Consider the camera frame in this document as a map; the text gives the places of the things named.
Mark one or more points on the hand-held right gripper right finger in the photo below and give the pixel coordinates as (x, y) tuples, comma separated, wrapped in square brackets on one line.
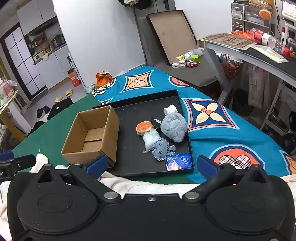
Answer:
[(207, 167)]

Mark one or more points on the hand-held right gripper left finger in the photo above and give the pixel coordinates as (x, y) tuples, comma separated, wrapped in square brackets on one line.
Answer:
[(97, 165)]

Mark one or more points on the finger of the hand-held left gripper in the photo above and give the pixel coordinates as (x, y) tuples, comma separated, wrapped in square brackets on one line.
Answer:
[(22, 161)]

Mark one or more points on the blue Nivea box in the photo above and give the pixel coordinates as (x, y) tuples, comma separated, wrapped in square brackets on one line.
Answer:
[(179, 161)]

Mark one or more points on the brown cardboard box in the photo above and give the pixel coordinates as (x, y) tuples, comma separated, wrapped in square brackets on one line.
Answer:
[(92, 136)]

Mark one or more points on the black shallow tray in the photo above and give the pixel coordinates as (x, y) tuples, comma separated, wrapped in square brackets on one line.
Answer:
[(129, 153)]

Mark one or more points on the grey denim plush toy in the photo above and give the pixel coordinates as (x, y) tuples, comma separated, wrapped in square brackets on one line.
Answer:
[(160, 149)]

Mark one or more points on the grey fluffy plush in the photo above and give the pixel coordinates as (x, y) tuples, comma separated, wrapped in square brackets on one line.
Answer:
[(174, 127)]

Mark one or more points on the clear bag of white stuffing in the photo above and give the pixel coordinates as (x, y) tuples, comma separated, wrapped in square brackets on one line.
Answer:
[(149, 141)]

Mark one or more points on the blue patterned blanket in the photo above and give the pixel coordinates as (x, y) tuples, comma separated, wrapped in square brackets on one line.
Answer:
[(231, 143)]

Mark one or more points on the green felt mat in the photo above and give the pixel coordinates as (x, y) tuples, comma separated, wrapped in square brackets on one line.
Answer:
[(53, 134)]

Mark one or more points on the white fleece cloth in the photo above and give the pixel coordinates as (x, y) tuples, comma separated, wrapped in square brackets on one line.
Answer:
[(143, 185)]

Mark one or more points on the black slipper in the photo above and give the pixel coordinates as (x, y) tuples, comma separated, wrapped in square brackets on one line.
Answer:
[(46, 109), (39, 112)]

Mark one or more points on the yellow framed side table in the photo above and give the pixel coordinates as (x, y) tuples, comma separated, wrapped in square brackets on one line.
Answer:
[(9, 109)]

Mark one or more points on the burger plush toy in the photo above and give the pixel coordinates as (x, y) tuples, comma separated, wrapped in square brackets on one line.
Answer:
[(143, 127)]

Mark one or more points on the black laptop bag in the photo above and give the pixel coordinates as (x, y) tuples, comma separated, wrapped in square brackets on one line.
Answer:
[(59, 107)]

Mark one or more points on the small black toy car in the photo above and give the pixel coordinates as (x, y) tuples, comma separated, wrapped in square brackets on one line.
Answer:
[(156, 122)]

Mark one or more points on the white crumpled tissue pack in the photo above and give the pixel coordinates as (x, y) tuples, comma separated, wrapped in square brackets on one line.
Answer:
[(170, 110)]

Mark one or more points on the yellow slipper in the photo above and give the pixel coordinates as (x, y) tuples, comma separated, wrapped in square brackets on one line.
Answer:
[(58, 99), (69, 93)]

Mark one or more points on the crumpled clear plastic bag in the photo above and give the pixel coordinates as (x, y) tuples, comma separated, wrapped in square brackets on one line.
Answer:
[(89, 89)]

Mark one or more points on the orange gift bag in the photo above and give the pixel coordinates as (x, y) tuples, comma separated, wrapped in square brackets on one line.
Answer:
[(104, 80)]

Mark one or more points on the orange carton box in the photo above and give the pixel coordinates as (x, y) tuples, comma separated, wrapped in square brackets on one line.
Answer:
[(74, 78)]

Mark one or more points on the grey metal shelf rack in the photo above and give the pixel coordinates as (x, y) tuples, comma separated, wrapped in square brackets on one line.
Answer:
[(277, 109)]

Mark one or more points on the dark grey floor chair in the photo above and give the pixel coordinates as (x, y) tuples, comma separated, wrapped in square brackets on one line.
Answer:
[(198, 74)]

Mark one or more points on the white plastic bag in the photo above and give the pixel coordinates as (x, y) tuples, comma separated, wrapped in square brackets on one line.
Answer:
[(259, 83)]

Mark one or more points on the white kitchen counter cabinet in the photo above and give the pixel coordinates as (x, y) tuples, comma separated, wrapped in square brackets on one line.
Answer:
[(55, 67)]

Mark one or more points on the black framed glass door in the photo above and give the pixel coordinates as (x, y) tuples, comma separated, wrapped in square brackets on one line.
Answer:
[(20, 60)]

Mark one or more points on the white slatted rack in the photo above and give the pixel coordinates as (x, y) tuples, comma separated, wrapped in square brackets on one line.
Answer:
[(75, 67)]

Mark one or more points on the orange storage basket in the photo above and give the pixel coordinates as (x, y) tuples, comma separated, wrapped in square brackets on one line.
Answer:
[(232, 69)]

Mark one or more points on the white microwave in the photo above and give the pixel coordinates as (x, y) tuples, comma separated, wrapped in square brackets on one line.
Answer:
[(38, 58)]

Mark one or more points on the small red toy figure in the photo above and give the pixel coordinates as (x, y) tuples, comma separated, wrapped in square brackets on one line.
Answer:
[(192, 64)]

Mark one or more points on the small white toy figure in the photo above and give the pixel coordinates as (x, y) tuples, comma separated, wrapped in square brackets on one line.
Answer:
[(182, 64)]

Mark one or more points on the small white box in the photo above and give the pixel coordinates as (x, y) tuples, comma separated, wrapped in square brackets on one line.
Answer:
[(174, 65)]

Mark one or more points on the grey metal desk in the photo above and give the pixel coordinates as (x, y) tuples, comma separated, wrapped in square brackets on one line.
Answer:
[(215, 60)]

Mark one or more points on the small green cup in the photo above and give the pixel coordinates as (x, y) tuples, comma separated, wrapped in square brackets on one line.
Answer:
[(196, 58)]

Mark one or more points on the clear jar yellow label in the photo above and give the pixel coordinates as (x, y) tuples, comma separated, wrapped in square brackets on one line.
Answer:
[(185, 56)]

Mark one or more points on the black desk mat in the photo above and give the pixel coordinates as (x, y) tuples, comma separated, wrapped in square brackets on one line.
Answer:
[(261, 56)]

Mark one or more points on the brown patterned board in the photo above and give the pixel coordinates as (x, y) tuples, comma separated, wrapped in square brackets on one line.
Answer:
[(229, 40)]

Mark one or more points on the green white flat packet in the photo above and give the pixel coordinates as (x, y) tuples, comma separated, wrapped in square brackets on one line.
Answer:
[(270, 53)]

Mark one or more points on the large brown-lined black tray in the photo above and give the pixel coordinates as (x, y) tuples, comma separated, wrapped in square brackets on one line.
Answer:
[(171, 34)]

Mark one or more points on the clear plastic bottle red label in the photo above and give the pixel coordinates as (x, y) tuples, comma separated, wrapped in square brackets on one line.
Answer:
[(266, 38)]

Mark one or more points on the white upper kitchen cabinet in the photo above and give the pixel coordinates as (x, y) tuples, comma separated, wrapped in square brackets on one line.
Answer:
[(34, 16)]

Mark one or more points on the grey drawer organiser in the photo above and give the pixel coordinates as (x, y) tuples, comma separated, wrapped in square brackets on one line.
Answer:
[(249, 18)]

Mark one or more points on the hanging burger plush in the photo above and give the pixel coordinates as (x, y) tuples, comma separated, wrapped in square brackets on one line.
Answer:
[(265, 14)]

